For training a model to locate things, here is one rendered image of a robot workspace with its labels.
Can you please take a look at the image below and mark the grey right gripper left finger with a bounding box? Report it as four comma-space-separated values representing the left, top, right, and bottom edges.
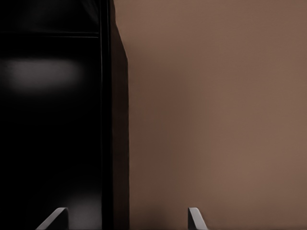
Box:
35, 207, 69, 230

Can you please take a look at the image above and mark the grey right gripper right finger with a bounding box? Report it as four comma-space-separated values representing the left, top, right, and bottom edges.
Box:
188, 207, 209, 230

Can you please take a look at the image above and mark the glossy black box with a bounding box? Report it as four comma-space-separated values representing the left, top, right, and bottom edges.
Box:
0, 0, 130, 230

